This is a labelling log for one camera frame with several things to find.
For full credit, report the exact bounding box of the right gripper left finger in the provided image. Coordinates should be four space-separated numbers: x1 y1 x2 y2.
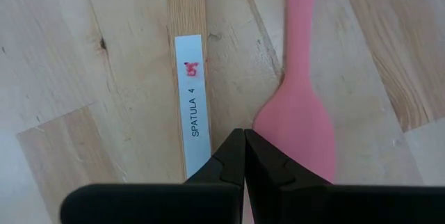
60 129 244 224

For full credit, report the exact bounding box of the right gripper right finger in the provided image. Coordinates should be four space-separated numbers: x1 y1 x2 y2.
245 129 445 224

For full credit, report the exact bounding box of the pink round-headed silicone spatula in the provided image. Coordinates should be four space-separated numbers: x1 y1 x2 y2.
252 0 337 185

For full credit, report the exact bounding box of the red spatula wooden handle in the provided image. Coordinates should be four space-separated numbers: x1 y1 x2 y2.
166 0 213 179

